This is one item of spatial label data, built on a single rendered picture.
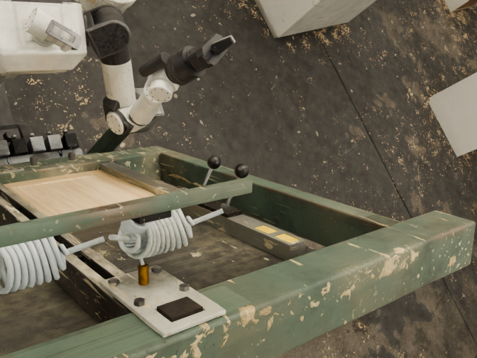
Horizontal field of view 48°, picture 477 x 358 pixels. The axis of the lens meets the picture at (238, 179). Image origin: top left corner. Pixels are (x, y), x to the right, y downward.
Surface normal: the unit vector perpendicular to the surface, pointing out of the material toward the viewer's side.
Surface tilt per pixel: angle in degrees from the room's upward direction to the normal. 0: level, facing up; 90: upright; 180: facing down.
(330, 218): 90
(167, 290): 59
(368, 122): 0
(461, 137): 90
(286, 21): 90
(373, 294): 31
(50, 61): 68
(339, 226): 90
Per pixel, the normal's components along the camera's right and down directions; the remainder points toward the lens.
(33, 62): 0.49, 0.75
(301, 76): 0.54, -0.32
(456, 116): -0.72, 0.31
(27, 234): 0.62, 0.21
